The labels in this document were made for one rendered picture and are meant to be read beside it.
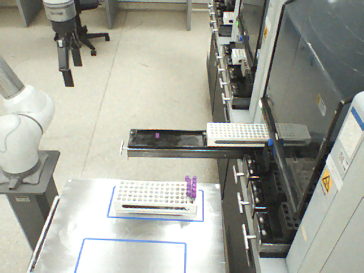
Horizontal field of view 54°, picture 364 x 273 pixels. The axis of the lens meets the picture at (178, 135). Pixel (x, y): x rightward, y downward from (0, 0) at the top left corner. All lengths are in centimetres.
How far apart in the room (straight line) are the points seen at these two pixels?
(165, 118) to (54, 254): 195
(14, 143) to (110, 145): 134
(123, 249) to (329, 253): 63
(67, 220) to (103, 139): 158
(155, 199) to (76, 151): 159
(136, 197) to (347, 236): 67
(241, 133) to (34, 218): 104
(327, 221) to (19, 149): 115
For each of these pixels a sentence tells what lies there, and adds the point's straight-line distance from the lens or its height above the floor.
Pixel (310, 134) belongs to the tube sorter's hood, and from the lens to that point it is 105.
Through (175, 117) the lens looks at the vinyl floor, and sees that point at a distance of 301.
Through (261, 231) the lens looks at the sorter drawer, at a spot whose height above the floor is 81.
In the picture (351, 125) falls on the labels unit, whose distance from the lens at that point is 88.
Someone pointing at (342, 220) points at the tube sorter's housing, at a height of 112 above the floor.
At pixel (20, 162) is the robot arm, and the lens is 159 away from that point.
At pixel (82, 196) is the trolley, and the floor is 82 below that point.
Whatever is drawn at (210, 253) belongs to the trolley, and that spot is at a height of 82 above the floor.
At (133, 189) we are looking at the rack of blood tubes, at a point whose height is 88.
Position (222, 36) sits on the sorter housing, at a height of 74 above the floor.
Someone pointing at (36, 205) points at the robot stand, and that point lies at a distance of 175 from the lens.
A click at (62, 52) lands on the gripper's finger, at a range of 120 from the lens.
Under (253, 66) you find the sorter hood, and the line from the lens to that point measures 179.
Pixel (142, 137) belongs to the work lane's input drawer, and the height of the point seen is 80.
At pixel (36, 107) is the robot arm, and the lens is 166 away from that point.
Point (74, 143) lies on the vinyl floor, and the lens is 286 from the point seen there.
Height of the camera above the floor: 187
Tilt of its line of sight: 41 degrees down
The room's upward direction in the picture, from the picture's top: 2 degrees clockwise
